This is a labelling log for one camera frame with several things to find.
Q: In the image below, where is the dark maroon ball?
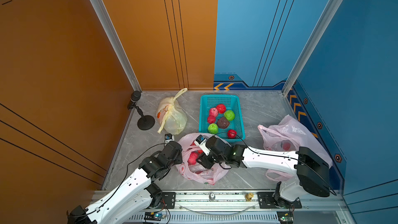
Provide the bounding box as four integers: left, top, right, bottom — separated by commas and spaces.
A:
217, 117, 230, 129

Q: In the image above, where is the pink plastic bag with hearts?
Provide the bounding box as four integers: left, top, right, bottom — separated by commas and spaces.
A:
258, 115, 333, 167

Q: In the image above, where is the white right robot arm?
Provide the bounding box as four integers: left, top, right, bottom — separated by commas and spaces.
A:
197, 145, 336, 208

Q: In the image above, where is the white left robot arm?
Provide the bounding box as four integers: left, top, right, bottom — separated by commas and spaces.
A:
67, 141, 182, 224

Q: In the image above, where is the pink knotted plastic bag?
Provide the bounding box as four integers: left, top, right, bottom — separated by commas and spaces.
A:
176, 132, 233, 186

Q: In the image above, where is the yellow knotted plastic bag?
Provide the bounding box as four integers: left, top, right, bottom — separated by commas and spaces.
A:
157, 88, 188, 135

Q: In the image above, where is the teal plastic basket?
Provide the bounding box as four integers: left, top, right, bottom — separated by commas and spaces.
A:
199, 94, 246, 143

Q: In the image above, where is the right green circuit board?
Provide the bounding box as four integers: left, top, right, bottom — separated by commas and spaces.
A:
277, 212, 294, 224

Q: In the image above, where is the green circuit board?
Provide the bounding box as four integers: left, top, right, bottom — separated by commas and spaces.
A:
277, 212, 294, 224
143, 212, 164, 223

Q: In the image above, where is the black desktop microphone stand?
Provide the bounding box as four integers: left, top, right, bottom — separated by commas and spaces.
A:
127, 91, 155, 131

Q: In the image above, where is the left green circuit board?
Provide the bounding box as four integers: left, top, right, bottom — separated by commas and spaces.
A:
143, 212, 164, 223

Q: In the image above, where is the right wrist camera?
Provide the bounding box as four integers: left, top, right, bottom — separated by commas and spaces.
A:
194, 134, 231, 158

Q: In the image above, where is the silver knob on rail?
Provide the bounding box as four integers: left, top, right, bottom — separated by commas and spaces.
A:
209, 192, 216, 201

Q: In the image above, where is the brass knob on rail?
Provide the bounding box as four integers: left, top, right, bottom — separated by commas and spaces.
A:
245, 192, 254, 202

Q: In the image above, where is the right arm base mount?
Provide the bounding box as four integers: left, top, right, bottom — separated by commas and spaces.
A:
257, 191, 302, 210

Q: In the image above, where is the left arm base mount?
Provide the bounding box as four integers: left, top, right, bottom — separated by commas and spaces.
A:
149, 192, 176, 209

